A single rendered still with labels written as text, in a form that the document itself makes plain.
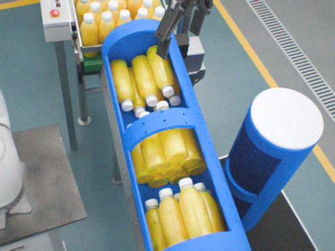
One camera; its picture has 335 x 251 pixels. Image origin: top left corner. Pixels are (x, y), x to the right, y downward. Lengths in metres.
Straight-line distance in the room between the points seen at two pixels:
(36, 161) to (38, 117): 1.36
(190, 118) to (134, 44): 0.45
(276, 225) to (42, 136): 1.41
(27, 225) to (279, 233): 1.45
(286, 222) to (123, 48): 1.35
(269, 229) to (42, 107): 1.57
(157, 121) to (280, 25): 2.46
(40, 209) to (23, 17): 2.25
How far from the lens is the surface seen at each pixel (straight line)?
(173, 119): 1.29
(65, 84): 2.15
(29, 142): 1.51
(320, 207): 2.76
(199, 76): 2.18
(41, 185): 1.43
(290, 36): 3.57
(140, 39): 1.63
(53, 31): 1.78
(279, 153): 1.61
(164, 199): 1.26
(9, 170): 1.22
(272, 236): 2.40
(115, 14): 1.83
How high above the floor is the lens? 2.28
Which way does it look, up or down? 55 degrees down
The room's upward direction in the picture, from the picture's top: 11 degrees clockwise
